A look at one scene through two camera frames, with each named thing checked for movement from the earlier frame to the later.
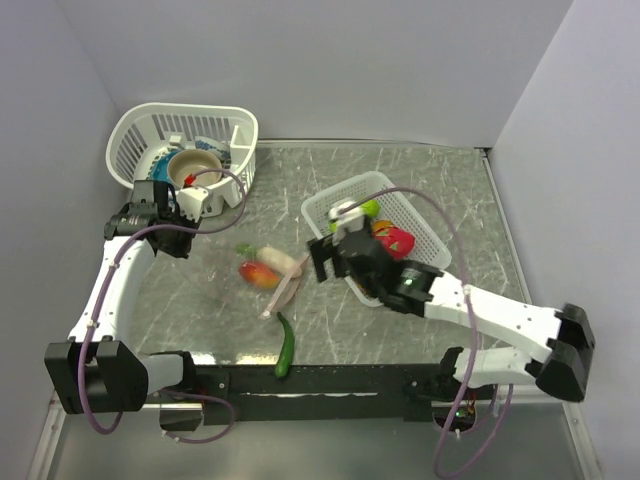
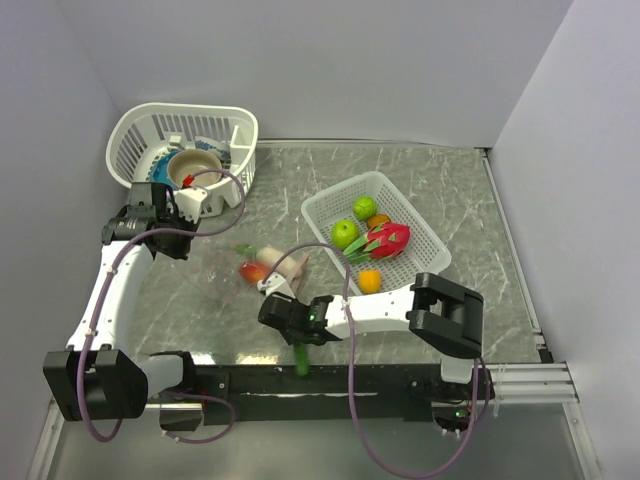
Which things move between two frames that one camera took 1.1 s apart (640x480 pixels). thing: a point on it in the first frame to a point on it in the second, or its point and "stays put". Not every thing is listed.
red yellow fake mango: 259,275 stays put
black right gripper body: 325,249 to 293,337
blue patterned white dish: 222,149 stays put
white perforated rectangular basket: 428,249 stays put
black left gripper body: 176,245 stays put
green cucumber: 283,364 to 302,361
